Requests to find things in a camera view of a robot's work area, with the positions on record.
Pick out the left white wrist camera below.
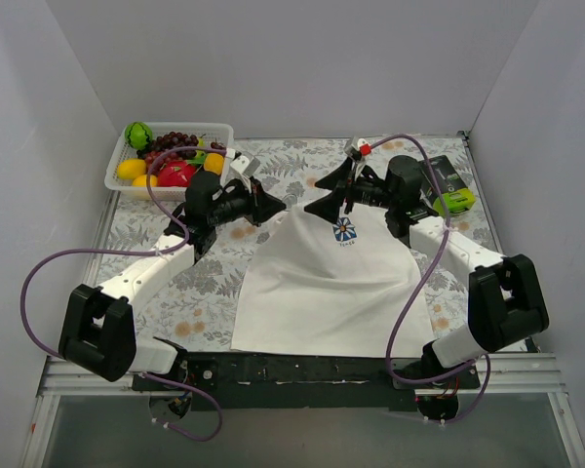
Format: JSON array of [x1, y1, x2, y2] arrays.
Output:
[[224, 150, 260, 192]]

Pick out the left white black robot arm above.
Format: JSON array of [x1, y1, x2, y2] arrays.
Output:
[[58, 172, 286, 390]]

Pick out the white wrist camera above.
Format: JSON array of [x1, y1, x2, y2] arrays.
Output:
[[344, 136, 371, 178], [224, 150, 260, 192]]

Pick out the yellow toy lemon front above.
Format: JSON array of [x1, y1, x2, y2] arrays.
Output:
[[132, 175, 158, 188]]

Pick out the yellow toy lemon left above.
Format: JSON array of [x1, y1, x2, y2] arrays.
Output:
[[116, 158, 147, 180]]

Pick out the aluminium frame rail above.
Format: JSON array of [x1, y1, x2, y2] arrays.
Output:
[[19, 130, 585, 468]]

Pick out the white plastic fruit basket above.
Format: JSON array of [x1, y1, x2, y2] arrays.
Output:
[[103, 121, 235, 203]]

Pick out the toy watermelon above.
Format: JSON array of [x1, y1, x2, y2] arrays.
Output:
[[124, 122, 153, 150]]

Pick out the floral table mat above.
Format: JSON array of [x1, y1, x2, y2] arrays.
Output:
[[89, 136, 501, 352]]

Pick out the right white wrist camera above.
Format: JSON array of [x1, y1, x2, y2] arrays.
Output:
[[344, 136, 371, 178]]

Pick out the dark purple grape bunch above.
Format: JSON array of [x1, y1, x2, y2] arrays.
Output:
[[149, 132, 199, 152]]

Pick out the yellow toy lemon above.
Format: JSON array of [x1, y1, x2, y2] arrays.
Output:
[[203, 152, 225, 176], [116, 158, 147, 180], [132, 175, 158, 188]]

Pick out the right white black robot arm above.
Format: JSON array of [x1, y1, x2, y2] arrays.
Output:
[[304, 155, 550, 388]]

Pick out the black green product box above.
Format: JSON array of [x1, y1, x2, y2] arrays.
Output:
[[419, 155, 476, 216]]

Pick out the red grape bunch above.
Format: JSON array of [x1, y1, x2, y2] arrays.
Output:
[[144, 151, 178, 168]]

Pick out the white t-shirt with flower print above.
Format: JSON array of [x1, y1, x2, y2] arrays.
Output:
[[231, 205, 420, 358]]

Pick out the yellow toy lemon right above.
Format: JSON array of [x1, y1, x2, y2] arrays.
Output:
[[203, 152, 225, 176]]

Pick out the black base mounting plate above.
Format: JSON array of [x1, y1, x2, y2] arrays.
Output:
[[131, 351, 483, 410]]

